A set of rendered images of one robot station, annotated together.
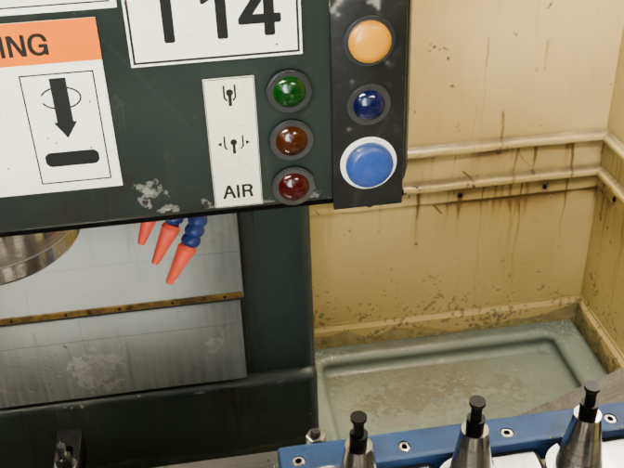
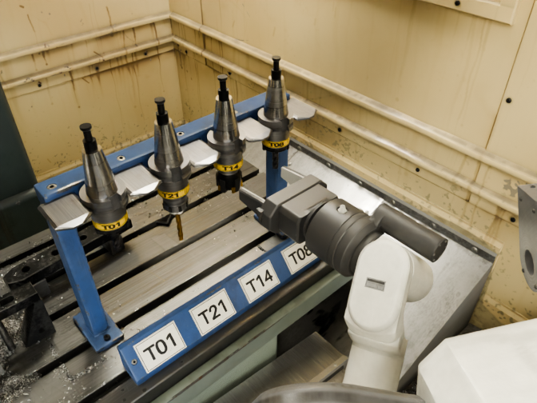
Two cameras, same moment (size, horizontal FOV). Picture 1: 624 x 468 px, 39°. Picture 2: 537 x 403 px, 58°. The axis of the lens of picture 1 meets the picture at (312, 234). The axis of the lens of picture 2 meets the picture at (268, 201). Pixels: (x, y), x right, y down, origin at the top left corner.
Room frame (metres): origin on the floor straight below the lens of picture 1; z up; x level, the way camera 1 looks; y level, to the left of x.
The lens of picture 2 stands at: (-0.01, 0.07, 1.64)
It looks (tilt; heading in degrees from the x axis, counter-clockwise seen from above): 39 degrees down; 326
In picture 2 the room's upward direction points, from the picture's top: straight up
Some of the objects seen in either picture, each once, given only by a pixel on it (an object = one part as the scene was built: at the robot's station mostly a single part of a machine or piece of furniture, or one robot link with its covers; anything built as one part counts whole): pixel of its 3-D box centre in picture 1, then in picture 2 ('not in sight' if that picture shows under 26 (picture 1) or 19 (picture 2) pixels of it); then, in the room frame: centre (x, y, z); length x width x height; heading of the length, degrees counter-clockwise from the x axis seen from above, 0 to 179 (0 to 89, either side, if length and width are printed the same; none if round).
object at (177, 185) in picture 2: not in sight; (172, 181); (0.59, -0.14, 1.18); 0.05 x 0.05 x 0.03
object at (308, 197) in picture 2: not in sight; (317, 217); (0.40, -0.28, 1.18); 0.13 x 0.12 x 0.10; 98
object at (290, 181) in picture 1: (293, 186); not in sight; (0.48, 0.01, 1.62); 0.02 x 0.01 x 0.02; 98
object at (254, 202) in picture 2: not in sight; (251, 203); (0.48, -0.22, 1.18); 0.06 x 0.02 x 0.03; 8
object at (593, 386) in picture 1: (590, 399); (223, 87); (0.61, -0.25, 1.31); 0.02 x 0.02 x 0.03
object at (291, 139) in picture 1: (291, 140); not in sight; (0.48, 0.01, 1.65); 0.02 x 0.01 x 0.02; 98
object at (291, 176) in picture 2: not in sight; (297, 178); (0.49, -0.32, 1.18); 0.06 x 0.02 x 0.03; 8
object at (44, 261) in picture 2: not in sight; (73, 256); (0.80, 0.01, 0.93); 0.26 x 0.05 x 0.06; 103
